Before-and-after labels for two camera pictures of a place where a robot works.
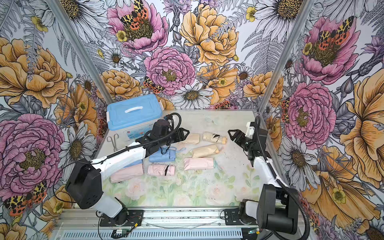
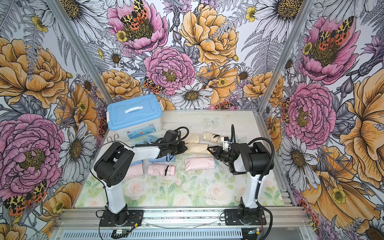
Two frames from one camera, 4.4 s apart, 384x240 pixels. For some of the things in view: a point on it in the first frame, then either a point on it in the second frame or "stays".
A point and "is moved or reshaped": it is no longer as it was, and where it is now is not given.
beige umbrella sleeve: (193, 137) stays
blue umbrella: (165, 154) stays
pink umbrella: (198, 163) stays
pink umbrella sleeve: (127, 173) stays
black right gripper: (236, 135) to (217, 152)
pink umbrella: (161, 169) stays
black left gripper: (179, 133) to (182, 148)
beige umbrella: (215, 138) stays
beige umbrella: (205, 151) is moved or reshaped
